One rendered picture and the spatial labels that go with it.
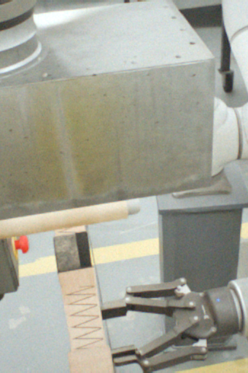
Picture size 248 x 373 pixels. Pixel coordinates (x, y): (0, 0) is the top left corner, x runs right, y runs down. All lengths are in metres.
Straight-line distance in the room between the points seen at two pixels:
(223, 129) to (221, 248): 0.40
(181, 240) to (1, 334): 0.90
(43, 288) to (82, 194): 1.87
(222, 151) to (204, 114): 1.08
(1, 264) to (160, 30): 0.64
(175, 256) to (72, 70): 1.33
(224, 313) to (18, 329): 1.51
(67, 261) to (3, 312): 1.69
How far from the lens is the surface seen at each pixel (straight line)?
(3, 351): 2.23
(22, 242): 1.13
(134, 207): 0.76
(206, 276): 1.85
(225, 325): 0.86
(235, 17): 1.06
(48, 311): 2.32
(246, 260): 2.47
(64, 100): 0.49
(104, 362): 0.60
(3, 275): 1.10
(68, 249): 0.69
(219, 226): 1.71
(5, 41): 0.50
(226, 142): 1.59
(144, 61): 0.50
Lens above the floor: 1.73
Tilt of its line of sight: 37 degrees down
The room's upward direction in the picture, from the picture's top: 5 degrees counter-clockwise
